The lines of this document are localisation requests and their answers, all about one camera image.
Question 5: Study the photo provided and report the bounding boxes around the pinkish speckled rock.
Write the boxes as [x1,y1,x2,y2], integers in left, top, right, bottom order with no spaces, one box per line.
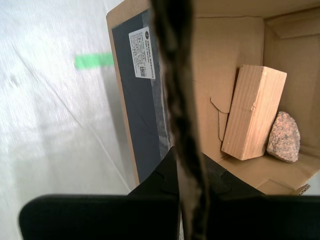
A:
[266,111,301,164]

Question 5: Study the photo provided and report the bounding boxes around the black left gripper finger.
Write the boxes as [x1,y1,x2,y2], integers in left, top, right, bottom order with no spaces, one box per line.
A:
[202,152,320,240]
[17,146,181,240]

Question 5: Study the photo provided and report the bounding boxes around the light green tape mark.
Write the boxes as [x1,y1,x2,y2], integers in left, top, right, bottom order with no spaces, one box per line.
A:
[74,52,115,70]

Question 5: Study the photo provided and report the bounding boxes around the cardboard box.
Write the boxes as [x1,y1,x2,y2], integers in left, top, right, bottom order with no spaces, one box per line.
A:
[106,0,320,240]

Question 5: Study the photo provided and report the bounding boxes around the white paper table cover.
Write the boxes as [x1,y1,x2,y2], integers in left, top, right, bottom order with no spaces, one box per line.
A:
[0,0,141,201]

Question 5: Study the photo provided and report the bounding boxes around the light wooden block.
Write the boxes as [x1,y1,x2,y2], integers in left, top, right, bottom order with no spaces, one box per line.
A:
[221,64,288,161]

